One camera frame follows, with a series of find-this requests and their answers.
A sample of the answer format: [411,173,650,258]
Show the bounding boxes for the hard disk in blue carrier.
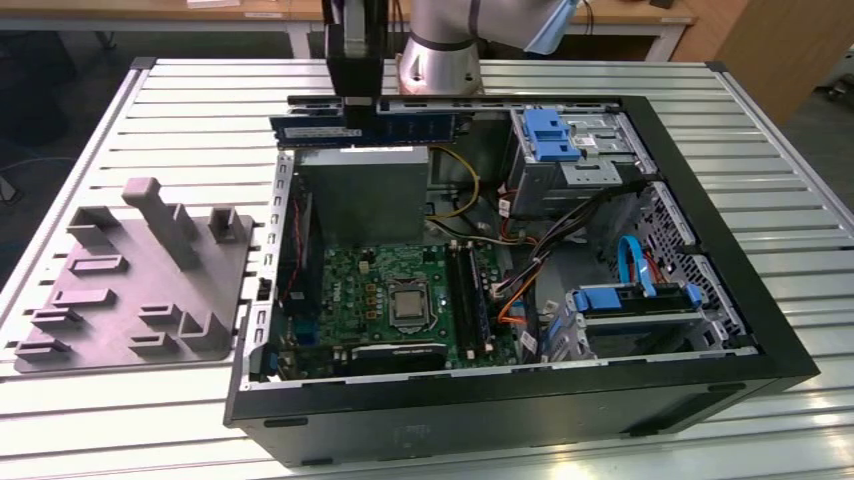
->
[566,282,703,317]

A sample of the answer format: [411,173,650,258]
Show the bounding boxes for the yellow wire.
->
[426,145,483,220]

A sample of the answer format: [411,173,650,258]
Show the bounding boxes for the blue flat data wire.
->
[617,233,661,297]

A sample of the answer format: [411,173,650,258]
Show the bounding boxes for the black open PC case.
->
[222,93,821,469]

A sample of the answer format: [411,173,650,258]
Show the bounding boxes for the silver drive cage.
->
[510,105,661,217]

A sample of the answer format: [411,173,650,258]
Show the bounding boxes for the black chair base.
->
[817,74,854,102]

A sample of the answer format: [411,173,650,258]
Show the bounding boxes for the silver CPU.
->
[391,289,429,321]

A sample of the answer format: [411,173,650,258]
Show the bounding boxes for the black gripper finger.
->
[343,95,379,144]

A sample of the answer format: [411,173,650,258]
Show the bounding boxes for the green motherboard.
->
[270,239,535,381]

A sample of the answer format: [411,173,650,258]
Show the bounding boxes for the black CPU socket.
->
[385,276,435,335]

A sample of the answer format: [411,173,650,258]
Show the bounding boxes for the black wire bundle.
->
[497,180,654,301]

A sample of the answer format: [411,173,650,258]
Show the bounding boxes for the wooden cabinet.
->
[686,0,854,126]

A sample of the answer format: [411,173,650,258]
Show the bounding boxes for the wooden desk white legs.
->
[0,0,699,61]

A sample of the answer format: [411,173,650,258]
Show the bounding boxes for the silver disk bay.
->
[541,292,739,362]

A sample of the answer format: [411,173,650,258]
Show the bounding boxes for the grey power supply unit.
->
[296,144,433,249]

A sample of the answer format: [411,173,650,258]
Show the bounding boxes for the orange wires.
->
[497,277,539,327]

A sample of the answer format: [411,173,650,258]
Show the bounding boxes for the blue drive latch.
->
[523,108,581,163]

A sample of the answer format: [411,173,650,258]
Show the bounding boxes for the grey parts rack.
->
[12,177,259,375]

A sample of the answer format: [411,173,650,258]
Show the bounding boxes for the black graphics card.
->
[347,341,450,375]

